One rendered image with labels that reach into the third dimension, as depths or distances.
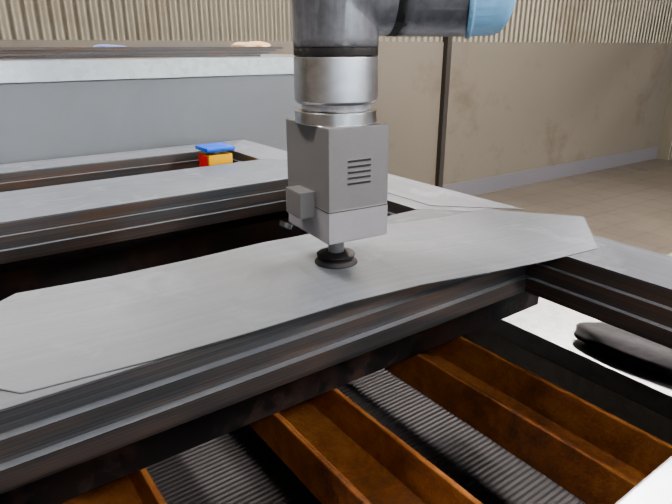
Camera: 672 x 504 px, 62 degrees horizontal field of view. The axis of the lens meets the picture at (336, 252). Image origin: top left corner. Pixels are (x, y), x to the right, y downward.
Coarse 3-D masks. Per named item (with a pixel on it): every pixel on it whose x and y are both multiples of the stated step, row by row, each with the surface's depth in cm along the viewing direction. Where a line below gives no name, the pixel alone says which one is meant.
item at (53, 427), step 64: (256, 192) 92; (0, 256) 71; (320, 320) 48; (384, 320) 52; (448, 320) 57; (640, 320) 53; (64, 384) 38; (128, 384) 39; (192, 384) 42; (256, 384) 44; (0, 448) 35; (64, 448) 37
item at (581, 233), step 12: (504, 216) 74; (516, 216) 74; (528, 216) 74; (540, 216) 74; (552, 216) 74; (540, 228) 69; (552, 228) 69; (564, 228) 69; (576, 228) 69; (588, 228) 69; (576, 240) 65; (588, 240) 65
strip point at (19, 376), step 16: (0, 304) 49; (16, 304) 49; (0, 320) 46; (16, 320) 46; (0, 336) 44; (16, 336) 44; (0, 352) 41; (16, 352) 41; (0, 368) 39; (16, 368) 39; (0, 384) 37; (16, 384) 37
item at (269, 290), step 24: (216, 264) 57; (240, 264) 56; (264, 264) 56; (288, 264) 56; (240, 288) 51; (264, 288) 51; (288, 288) 51; (312, 288) 50; (264, 312) 46; (288, 312) 46; (312, 312) 46
